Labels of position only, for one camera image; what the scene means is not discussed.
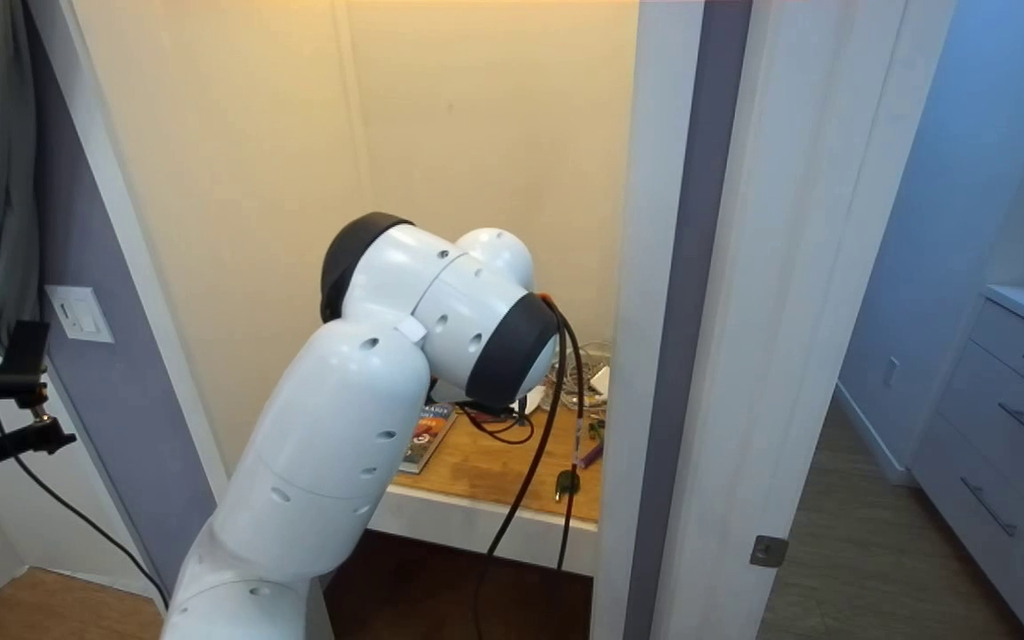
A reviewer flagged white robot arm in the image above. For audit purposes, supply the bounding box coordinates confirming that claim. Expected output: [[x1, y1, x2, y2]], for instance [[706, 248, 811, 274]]
[[160, 215, 563, 640]]

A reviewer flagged colourful paperback book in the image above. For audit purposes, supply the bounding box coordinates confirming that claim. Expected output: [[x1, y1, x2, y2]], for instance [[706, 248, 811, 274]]
[[399, 409, 454, 476]]

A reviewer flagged door strike plate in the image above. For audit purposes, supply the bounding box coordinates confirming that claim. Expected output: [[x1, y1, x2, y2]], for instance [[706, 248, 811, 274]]
[[749, 538, 789, 569]]

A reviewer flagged grey blue dresser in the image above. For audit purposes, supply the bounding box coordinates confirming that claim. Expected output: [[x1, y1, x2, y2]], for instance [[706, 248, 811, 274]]
[[913, 286, 1024, 622]]

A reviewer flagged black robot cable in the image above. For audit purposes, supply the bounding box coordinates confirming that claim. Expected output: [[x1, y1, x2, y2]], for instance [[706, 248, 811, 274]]
[[460, 294, 595, 575]]

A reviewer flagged white light switch plate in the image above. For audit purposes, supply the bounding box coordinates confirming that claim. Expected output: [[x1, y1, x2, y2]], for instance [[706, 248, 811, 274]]
[[47, 286, 115, 345]]

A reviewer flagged black camera on tripod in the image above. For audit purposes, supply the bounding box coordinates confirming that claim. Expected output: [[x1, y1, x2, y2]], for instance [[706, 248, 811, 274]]
[[0, 320, 71, 461]]

